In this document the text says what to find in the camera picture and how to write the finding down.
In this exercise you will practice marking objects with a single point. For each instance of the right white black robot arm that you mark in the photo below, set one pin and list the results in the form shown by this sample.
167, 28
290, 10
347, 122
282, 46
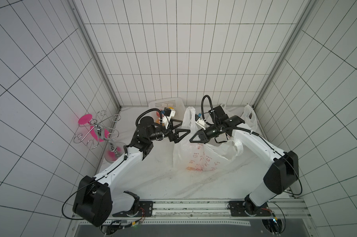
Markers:
283, 167

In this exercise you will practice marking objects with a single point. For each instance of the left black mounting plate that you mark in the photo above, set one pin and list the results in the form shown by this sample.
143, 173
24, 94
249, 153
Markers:
140, 209

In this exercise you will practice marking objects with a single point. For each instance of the pink wine glass upper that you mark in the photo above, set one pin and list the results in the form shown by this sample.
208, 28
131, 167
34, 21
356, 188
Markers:
85, 119

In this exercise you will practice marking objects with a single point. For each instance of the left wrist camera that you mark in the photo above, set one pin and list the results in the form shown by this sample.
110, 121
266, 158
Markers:
165, 118

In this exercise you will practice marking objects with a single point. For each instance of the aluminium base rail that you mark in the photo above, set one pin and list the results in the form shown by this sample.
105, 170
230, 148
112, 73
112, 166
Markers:
204, 218

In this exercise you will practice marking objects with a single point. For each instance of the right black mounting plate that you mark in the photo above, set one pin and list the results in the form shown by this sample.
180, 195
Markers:
240, 208

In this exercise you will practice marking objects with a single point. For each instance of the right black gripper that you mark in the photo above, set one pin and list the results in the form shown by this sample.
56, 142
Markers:
207, 134

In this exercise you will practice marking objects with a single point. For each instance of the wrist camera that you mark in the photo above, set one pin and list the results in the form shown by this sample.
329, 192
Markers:
165, 118
199, 121

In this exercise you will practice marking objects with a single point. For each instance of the pink wine glass lower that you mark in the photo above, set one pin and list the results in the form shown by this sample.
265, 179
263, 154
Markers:
99, 133

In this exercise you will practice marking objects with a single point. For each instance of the chrome wire glass rack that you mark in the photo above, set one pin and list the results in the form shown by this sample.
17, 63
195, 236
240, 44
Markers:
114, 149

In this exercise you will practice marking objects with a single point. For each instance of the black mounting plate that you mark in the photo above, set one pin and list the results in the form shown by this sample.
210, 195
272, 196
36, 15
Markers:
140, 209
240, 208

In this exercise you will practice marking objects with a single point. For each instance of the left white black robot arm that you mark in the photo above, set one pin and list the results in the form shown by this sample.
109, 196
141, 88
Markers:
99, 197

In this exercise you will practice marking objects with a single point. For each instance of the white bag red lettering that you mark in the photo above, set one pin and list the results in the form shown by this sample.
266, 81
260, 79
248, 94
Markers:
203, 157

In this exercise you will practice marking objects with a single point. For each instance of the white perforated plastic basket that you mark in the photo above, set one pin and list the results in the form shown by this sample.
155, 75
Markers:
174, 103

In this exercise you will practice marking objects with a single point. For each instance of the white bag cartoon print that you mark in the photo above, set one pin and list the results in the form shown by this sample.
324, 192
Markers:
246, 113

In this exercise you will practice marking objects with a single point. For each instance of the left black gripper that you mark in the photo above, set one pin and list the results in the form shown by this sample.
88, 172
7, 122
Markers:
171, 135

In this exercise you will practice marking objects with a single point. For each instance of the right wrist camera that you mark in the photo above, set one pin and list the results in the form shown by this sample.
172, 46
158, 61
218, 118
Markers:
199, 121

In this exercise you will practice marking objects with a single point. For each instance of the pink wine glass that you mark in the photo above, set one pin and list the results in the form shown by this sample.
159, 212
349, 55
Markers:
99, 133
85, 119

